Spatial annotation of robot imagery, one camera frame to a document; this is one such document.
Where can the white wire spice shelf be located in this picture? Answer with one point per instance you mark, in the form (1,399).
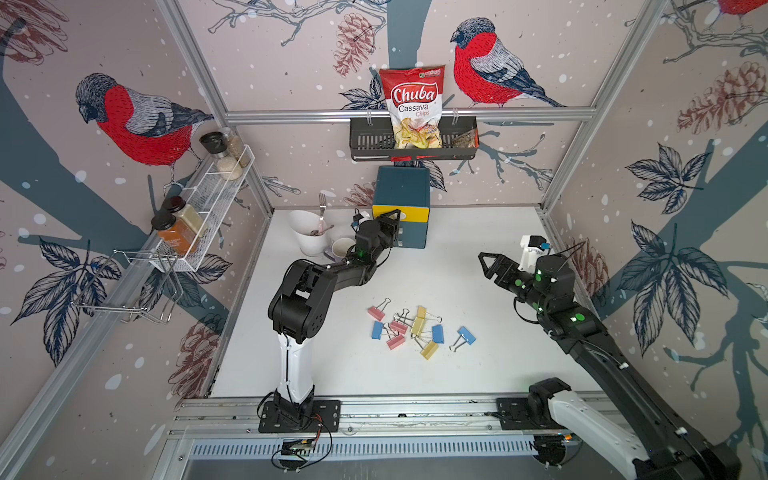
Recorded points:
(211,197)

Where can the purple mug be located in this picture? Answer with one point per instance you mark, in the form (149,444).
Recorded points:
(339,249)

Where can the small clear spice jar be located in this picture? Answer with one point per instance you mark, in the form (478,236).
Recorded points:
(235,146)

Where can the yellow binder clip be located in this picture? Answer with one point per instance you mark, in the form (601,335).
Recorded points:
(428,347)
(422,317)

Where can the beige spice jar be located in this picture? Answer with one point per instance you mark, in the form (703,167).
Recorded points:
(183,211)

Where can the wire rack hanger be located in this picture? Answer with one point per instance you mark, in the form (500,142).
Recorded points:
(133,285)

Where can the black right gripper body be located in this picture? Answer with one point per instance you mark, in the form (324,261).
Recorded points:
(522,286)

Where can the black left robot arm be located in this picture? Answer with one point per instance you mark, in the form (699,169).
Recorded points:
(299,308)

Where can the yellow binder clip lower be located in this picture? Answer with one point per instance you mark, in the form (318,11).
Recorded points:
(428,347)

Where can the teal drawer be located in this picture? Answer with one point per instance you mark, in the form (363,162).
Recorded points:
(412,231)

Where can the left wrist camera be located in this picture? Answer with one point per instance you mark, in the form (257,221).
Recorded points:
(358,218)

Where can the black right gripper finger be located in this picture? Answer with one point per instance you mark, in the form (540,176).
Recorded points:
(493,262)
(497,275)

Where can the black lid spice jar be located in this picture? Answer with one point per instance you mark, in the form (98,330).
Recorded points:
(227,165)

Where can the teal drawer cabinet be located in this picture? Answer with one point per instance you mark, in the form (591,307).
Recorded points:
(403,186)

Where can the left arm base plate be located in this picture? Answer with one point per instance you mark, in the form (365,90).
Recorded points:
(281,416)

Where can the yellow binder clip upper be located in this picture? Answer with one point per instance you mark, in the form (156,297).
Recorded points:
(422,317)

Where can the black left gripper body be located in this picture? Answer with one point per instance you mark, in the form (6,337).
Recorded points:
(386,234)

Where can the white utensil cup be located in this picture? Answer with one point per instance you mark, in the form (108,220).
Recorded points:
(309,229)

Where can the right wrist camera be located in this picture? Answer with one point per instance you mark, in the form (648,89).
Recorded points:
(533,247)

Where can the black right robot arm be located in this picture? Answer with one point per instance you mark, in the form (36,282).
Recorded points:
(657,443)

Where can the red Chuba cassava chips bag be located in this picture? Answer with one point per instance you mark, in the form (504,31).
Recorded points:
(413,99)

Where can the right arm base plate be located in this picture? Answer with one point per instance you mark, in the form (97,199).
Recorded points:
(525,413)

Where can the black wire wall basket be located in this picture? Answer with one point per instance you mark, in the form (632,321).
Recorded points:
(378,140)

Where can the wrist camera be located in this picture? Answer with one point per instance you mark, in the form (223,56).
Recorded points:
(358,218)
(533,247)

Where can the metal fork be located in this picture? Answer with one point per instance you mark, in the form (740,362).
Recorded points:
(322,199)

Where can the orange spice jar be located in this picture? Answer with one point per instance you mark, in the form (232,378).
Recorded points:
(174,232)

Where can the blue binder clip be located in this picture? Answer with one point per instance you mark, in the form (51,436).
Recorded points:
(437,334)
(465,337)
(377,330)

